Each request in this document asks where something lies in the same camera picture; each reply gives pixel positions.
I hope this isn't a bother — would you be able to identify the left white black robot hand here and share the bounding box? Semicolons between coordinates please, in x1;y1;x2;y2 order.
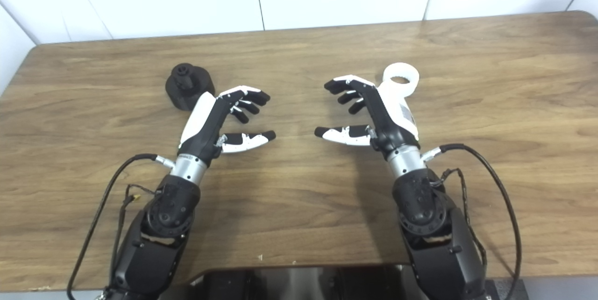
178;86;277;166

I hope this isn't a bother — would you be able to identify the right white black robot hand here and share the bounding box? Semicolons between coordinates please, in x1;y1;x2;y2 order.
314;75;420;158

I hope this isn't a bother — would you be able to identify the round black part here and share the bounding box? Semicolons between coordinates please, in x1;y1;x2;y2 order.
165;63;216;111

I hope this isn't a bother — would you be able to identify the white ring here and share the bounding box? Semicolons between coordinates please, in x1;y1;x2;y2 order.
377;63;420;99

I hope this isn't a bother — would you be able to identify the glossy black robot torso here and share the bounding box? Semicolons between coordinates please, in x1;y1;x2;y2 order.
161;265;430;300

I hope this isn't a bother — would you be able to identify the thick black left wrist cable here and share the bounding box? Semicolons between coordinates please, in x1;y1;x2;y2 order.
67;153;176;300

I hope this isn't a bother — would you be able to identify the thick black wrist cable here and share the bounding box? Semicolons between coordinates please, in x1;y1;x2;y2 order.
420;143;522;300
67;153;176;300

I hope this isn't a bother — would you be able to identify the thick black right wrist cable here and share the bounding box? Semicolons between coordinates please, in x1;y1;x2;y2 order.
420;143;522;300

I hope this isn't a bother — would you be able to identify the thin right arm wire bundle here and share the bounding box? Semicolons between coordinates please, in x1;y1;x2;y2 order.
432;168;487;286

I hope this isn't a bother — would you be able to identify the thin arm wire bundle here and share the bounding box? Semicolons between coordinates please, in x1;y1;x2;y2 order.
432;168;487;286
110;184;159;286

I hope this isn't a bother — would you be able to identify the thin left arm wire bundle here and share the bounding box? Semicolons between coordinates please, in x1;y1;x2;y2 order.
110;184;159;286

